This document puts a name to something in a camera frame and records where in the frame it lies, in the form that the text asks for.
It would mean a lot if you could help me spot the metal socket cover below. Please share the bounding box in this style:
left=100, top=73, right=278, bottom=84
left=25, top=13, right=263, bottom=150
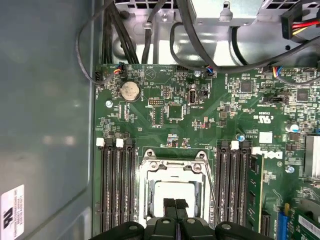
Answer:
left=138, top=159, right=213, bottom=226

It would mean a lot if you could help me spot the silver coin battery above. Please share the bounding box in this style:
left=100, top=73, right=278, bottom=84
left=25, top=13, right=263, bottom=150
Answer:
left=120, top=81, right=140, bottom=102

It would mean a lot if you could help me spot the silver disk bay bracket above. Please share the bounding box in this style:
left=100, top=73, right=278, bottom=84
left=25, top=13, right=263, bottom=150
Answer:
left=191, top=0, right=267, bottom=27

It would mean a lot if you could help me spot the thick black cable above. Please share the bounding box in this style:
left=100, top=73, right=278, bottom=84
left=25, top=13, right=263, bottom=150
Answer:
left=176, top=0, right=221, bottom=73
left=216, top=36, right=320, bottom=75

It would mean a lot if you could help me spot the blue expansion slot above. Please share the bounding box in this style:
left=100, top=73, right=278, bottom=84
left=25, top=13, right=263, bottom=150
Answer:
left=281, top=203, right=291, bottom=240

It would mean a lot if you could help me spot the black expansion slot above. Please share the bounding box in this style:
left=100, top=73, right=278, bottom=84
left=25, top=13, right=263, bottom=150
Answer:
left=261, top=214, right=273, bottom=238

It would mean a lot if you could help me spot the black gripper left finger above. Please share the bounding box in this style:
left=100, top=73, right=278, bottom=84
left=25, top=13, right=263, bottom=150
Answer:
left=89, top=198, right=178, bottom=240

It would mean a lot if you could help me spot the black power connector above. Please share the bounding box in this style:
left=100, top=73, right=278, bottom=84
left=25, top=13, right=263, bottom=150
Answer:
left=280, top=0, right=320, bottom=41

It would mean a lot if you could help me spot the black PC case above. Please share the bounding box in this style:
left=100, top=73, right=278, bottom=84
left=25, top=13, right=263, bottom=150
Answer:
left=0, top=0, right=320, bottom=240

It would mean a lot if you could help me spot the white sticker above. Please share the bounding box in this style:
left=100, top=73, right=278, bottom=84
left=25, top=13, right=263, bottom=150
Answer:
left=0, top=184, right=26, bottom=238

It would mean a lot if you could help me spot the thin grey wire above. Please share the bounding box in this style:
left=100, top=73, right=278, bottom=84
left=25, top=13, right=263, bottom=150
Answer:
left=75, top=0, right=123, bottom=87

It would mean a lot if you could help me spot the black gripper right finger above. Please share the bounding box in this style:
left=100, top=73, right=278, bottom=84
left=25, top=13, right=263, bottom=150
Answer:
left=176, top=198, right=275, bottom=240

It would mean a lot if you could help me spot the silver CPU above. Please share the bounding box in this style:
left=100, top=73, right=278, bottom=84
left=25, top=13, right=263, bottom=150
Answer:
left=153, top=181, right=201, bottom=218

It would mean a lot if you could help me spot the black RAM slot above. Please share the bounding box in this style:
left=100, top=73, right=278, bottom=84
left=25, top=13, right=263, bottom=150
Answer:
left=239, top=141, right=252, bottom=230
left=216, top=139, right=230, bottom=225
left=109, top=138, right=121, bottom=226
left=115, top=138, right=129, bottom=225
left=228, top=140, right=240, bottom=226
left=96, top=137, right=112, bottom=227
left=124, top=138, right=138, bottom=223

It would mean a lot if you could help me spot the green motherboard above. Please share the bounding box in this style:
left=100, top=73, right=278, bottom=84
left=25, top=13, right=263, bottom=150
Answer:
left=92, top=63, right=320, bottom=240

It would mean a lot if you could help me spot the green RAM stick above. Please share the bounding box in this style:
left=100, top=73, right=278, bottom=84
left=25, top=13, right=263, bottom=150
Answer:
left=249, top=147, right=265, bottom=237

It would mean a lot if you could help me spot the metal wire locking lever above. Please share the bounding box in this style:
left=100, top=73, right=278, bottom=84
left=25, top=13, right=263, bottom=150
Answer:
left=202, top=169, right=222, bottom=224

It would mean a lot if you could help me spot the silver heat sink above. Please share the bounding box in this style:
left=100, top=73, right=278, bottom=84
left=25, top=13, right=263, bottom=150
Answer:
left=304, top=134, right=320, bottom=180

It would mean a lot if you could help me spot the CPU socket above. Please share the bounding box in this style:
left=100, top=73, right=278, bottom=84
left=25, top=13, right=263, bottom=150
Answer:
left=137, top=148, right=216, bottom=226

